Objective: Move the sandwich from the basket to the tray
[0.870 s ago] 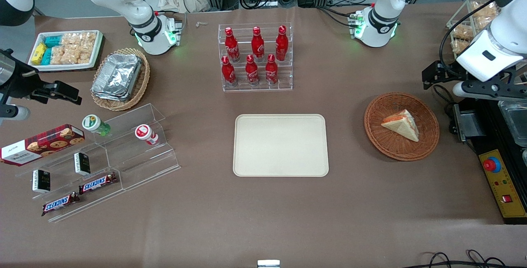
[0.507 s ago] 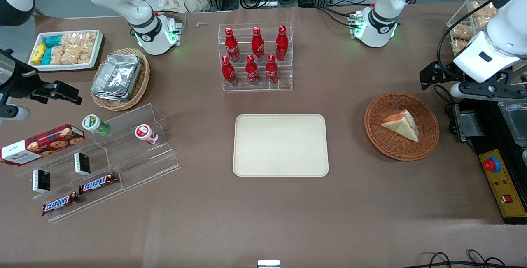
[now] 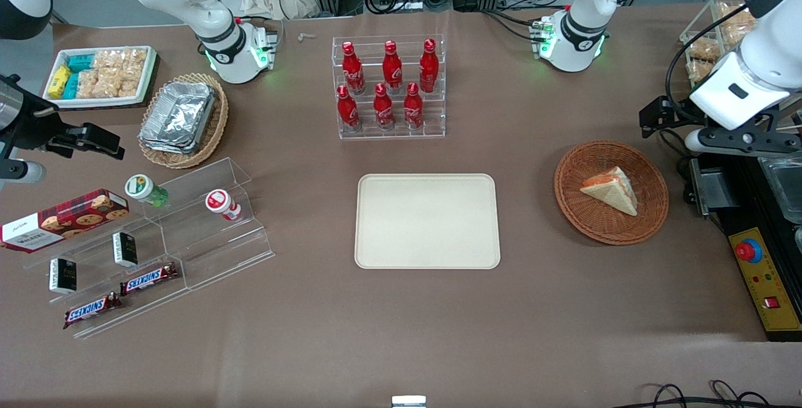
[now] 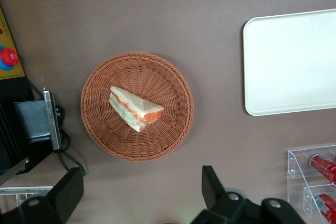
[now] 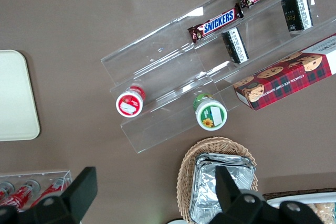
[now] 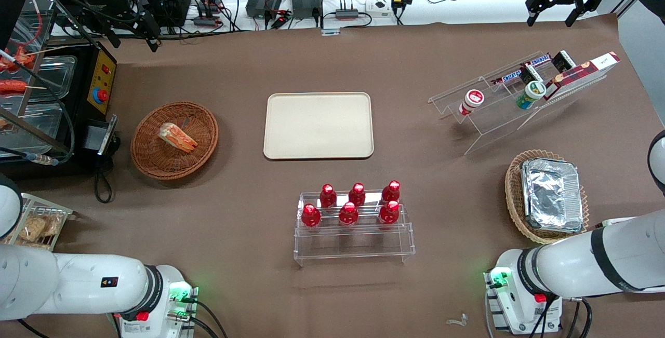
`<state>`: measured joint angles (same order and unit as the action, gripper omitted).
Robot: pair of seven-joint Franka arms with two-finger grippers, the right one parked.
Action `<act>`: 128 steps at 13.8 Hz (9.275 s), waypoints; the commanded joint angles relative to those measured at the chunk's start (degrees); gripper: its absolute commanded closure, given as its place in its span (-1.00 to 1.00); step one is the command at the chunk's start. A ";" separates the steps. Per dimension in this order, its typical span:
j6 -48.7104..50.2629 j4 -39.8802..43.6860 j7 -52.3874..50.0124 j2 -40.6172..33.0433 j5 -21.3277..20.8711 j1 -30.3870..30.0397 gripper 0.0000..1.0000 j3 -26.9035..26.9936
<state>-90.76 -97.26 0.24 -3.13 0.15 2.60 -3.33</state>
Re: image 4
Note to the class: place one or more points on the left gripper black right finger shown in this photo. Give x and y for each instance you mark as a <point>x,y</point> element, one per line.
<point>215,190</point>

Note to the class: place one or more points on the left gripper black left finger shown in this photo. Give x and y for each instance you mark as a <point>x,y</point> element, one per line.
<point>65,195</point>

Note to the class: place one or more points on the triangular sandwich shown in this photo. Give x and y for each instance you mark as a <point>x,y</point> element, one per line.
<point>134,106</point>

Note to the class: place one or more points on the round brown wicker basket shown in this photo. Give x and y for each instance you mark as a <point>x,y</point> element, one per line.
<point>157,77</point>

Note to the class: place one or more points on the cream plastic tray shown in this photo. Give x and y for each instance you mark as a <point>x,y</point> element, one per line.
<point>288,64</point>

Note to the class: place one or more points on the silver metal bar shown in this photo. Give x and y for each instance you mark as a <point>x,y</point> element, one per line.
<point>13,172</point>

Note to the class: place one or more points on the clear acrylic bottle rack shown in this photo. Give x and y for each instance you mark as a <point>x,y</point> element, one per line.
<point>292,161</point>

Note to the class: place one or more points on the black metal control box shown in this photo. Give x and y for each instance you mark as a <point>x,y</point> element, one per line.
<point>8,129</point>

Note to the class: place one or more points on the red cola bottle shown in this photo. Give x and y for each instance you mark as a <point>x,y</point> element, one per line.
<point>324,167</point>
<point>326,205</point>

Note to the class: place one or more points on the red emergency stop button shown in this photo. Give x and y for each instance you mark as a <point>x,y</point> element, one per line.
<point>8,57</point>

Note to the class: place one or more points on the yellow control panel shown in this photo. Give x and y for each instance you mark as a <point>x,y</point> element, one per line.
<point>11,32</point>

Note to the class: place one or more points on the silver metal bracket plate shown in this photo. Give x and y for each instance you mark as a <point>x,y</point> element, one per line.
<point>52,121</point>

